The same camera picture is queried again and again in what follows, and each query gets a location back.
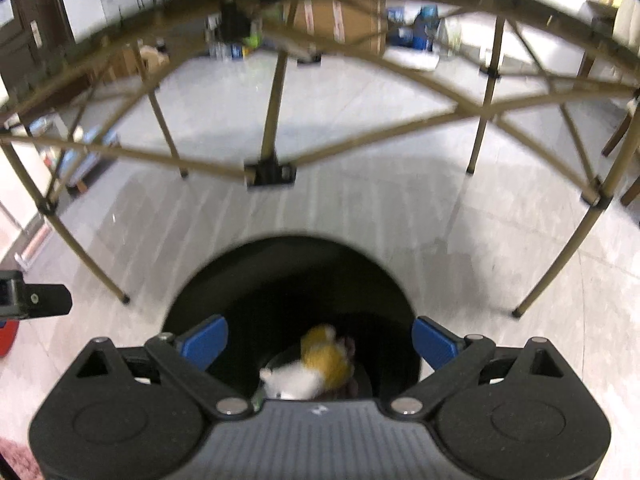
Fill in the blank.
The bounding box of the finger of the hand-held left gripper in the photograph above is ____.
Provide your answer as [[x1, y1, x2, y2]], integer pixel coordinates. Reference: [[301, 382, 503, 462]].
[[0, 270, 24, 320], [20, 284, 73, 317]]

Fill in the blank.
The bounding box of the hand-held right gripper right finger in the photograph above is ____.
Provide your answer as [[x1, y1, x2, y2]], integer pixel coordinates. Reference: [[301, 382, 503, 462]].
[[389, 315, 583, 418]]

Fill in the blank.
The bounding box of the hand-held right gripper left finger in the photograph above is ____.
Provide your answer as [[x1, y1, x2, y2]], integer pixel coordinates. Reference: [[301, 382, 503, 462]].
[[59, 314, 253, 418]]

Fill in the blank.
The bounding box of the white yellow plush toy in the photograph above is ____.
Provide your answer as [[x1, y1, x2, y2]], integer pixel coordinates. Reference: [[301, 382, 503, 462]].
[[259, 325, 353, 401]]

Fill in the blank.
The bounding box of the black round trash bin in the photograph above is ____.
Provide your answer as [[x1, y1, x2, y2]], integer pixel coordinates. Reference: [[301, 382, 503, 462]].
[[161, 234, 425, 401]]

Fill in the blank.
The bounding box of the red plastic bucket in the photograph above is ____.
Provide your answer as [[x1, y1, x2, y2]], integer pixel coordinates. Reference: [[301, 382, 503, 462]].
[[0, 320, 22, 358]]

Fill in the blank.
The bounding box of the white flat mop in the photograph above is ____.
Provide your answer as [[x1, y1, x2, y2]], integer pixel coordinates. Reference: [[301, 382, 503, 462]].
[[15, 220, 53, 271]]

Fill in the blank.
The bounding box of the light blue plastic tub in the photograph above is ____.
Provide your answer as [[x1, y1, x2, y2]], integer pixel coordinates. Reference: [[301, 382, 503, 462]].
[[37, 115, 121, 193]]

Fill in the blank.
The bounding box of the pink fluffy rug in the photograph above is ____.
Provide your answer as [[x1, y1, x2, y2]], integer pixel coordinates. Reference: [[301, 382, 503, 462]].
[[0, 437, 38, 480]]

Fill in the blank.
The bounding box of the tan folding table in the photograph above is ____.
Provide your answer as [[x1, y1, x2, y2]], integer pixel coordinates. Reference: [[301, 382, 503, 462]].
[[0, 0, 640, 318]]

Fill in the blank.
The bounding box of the small cardboard box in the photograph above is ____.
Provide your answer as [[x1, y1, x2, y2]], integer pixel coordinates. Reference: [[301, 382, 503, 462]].
[[107, 42, 171, 81]]

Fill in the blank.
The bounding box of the dark brown door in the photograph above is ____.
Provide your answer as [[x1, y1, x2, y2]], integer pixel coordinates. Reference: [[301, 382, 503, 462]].
[[0, 0, 76, 91]]

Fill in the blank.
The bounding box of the blue printed bag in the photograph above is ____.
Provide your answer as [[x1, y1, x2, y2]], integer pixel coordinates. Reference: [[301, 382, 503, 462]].
[[387, 5, 441, 51]]

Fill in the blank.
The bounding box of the large cardboard box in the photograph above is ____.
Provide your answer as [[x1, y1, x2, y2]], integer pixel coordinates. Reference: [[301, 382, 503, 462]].
[[287, 0, 386, 56]]

